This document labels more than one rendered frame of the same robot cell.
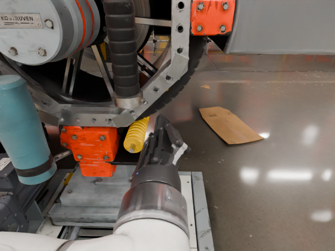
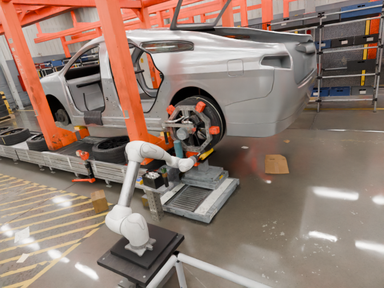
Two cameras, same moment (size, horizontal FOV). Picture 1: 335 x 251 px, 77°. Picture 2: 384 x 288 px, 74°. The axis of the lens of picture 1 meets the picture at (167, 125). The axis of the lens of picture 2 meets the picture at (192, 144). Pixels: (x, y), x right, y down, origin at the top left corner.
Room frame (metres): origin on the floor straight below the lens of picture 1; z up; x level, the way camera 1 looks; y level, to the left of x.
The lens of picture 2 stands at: (-1.81, -1.33, 1.73)
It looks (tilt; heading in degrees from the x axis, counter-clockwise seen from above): 21 degrees down; 34
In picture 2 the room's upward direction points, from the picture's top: 9 degrees counter-clockwise
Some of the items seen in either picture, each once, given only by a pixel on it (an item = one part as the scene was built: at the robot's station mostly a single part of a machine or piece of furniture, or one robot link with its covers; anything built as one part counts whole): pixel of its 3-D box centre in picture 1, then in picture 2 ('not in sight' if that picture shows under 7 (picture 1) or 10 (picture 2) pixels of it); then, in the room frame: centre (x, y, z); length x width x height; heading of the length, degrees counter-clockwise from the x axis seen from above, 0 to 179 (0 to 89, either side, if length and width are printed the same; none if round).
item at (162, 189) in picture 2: not in sight; (152, 184); (-0.08, 0.39, 0.44); 0.43 x 0.17 x 0.03; 88
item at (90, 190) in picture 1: (116, 154); (203, 163); (0.70, 0.22, 0.32); 0.40 x 0.30 x 0.28; 88
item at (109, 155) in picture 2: not in sight; (115, 149); (0.70, 1.79, 0.39); 0.66 x 0.66 x 0.24
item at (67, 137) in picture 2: not in sight; (71, 131); (0.62, 2.66, 0.69); 0.52 x 0.17 x 0.35; 178
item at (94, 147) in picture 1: (100, 140); (195, 156); (0.57, 0.22, 0.48); 0.16 x 0.12 x 0.17; 178
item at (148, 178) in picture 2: not in sight; (153, 179); (-0.08, 0.36, 0.51); 0.20 x 0.14 x 0.13; 80
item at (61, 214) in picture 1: (121, 186); (204, 177); (0.70, 0.22, 0.13); 0.50 x 0.36 x 0.10; 88
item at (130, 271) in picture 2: not in sight; (145, 261); (-0.73, 0.02, 0.15); 0.50 x 0.50 x 0.30; 0
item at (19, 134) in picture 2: not in sight; (14, 136); (0.82, 5.26, 0.39); 0.66 x 0.66 x 0.24
